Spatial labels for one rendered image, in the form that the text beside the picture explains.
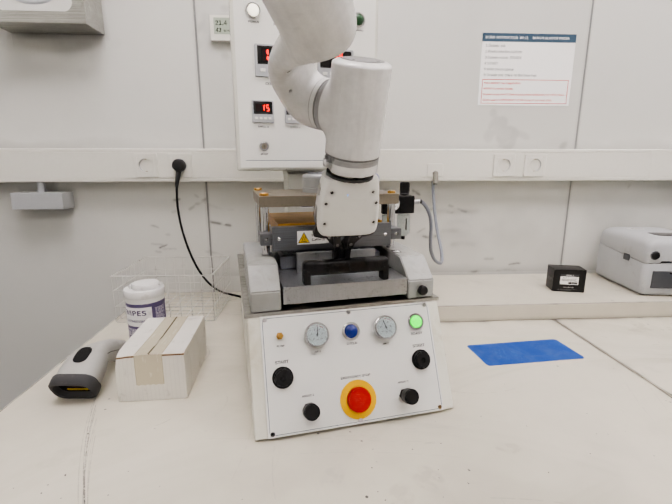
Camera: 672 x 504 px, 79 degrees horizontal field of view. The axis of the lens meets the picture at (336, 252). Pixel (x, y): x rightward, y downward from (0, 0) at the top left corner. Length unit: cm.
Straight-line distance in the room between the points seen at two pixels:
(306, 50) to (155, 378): 60
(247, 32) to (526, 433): 92
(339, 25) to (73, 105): 114
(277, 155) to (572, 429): 77
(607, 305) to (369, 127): 94
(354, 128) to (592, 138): 114
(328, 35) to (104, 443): 65
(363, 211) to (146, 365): 47
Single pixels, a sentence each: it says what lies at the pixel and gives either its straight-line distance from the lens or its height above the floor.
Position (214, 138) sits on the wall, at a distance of 136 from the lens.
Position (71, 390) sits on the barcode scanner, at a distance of 92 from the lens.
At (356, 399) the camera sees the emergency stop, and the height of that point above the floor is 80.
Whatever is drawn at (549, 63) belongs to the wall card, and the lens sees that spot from 155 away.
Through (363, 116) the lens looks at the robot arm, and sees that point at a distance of 59.
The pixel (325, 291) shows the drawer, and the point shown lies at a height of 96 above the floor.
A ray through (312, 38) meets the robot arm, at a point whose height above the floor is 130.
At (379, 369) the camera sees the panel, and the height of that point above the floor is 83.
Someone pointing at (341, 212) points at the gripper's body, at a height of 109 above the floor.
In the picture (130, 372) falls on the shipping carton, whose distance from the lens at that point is 83.
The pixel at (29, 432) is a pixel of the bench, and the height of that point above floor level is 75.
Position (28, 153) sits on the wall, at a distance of 153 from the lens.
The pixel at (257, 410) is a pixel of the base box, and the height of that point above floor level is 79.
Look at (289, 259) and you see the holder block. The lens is 78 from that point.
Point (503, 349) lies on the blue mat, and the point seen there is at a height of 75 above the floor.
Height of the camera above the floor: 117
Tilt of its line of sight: 13 degrees down
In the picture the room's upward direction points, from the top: straight up
